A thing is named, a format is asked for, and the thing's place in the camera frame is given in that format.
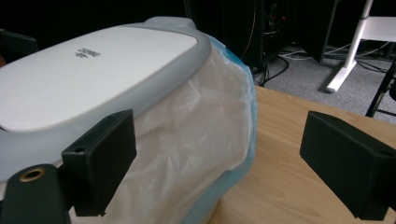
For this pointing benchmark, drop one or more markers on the white plastic bin bag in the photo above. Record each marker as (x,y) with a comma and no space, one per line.
(186,140)

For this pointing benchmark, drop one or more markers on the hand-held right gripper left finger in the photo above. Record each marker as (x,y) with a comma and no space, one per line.
(102,155)

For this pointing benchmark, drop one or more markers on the black computer tower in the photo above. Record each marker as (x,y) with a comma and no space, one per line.
(243,31)

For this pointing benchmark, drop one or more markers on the black panel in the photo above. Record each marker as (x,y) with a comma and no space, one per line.
(314,28)

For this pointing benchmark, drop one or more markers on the white desk frame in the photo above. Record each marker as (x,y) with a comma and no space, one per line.
(348,59)

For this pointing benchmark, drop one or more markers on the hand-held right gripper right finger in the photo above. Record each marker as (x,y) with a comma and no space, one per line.
(351,168)

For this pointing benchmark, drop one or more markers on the grey trash bin white lid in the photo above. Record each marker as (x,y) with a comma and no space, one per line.
(93,77)

